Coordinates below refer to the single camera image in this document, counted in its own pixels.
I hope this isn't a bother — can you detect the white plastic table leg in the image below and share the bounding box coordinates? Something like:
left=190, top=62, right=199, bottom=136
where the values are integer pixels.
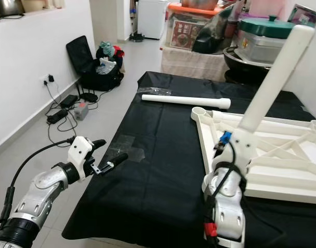
left=203, top=25, right=316, bottom=200
left=141, top=94, right=232, bottom=110

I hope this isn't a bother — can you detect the white plastic children table top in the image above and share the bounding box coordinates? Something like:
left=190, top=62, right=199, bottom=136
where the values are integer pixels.
left=190, top=106, right=316, bottom=206

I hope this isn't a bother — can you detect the clear tape patch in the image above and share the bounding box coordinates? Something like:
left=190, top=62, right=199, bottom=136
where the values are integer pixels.
left=111, top=134, right=146, bottom=164

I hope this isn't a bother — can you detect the grey electrical box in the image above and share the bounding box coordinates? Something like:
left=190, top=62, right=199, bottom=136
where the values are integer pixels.
left=73, top=102, right=89, bottom=121

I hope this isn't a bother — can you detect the black wifi router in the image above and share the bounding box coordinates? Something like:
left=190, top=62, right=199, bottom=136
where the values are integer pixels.
left=78, top=83, right=99, bottom=103

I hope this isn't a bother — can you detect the black power strip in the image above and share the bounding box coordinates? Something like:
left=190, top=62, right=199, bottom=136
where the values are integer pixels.
left=47, top=108, right=69, bottom=125

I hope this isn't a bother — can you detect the black power adapter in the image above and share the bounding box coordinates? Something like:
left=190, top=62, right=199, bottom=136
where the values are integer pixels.
left=59, top=95, right=79, bottom=109

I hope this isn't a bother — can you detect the clear plastic bag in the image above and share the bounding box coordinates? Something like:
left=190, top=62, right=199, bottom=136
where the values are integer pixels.
left=137, top=87, right=171, bottom=96

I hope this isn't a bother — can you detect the white plastic bag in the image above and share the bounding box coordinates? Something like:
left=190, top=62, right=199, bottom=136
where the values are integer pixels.
left=98, top=57, right=117, bottom=76

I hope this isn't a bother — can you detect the black round wok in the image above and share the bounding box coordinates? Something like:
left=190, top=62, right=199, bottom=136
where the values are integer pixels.
left=223, top=46, right=272, bottom=84

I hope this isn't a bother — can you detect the beige cloth covered table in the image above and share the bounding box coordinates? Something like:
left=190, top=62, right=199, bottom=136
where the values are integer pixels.
left=160, top=46, right=231, bottom=82

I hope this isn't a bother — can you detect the black open suitcase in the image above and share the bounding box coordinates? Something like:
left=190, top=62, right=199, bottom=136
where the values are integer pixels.
left=66, top=35, right=125, bottom=91

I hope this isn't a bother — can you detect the clear plastic storage container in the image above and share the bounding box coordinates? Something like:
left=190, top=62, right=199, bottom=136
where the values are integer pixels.
left=236, top=31, right=291, bottom=66

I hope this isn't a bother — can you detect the black fan base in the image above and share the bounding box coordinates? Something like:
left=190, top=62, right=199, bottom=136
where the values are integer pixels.
left=129, top=32, right=145, bottom=42

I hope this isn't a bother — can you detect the shiny black bag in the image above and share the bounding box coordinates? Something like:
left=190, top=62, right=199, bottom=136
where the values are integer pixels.
left=191, top=3, right=239, bottom=54

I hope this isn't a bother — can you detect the green round pot lid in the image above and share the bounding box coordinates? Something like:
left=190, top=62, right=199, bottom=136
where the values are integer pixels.
left=239, top=15, right=296, bottom=38

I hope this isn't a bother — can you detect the white cabinet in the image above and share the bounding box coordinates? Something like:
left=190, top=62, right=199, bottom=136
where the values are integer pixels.
left=137, top=0, right=168, bottom=40

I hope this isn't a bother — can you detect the pink plastic container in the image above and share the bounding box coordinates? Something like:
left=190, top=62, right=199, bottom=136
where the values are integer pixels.
left=250, top=0, right=285, bottom=17

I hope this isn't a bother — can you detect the beige tub orange lid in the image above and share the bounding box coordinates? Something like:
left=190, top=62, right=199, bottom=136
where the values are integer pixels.
left=21, top=0, right=48, bottom=13

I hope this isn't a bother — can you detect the purple picture box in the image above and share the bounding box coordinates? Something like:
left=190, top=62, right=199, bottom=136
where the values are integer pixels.
left=287, top=4, right=316, bottom=26

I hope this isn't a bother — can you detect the small steel pot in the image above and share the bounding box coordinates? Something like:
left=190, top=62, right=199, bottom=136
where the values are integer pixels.
left=0, top=0, right=24, bottom=16

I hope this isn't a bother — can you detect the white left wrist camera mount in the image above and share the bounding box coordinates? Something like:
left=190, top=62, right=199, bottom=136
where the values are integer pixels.
left=68, top=136, right=94, bottom=181

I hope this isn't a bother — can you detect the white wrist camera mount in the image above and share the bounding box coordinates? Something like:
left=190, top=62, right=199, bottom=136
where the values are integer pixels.
left=68, top=136, right=94, bottom=181
left=229, top=127, right=263, bottom=175

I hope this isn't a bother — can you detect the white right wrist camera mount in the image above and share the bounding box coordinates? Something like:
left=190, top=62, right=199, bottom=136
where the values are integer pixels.
left=229, top=127, right=263, bottom=175

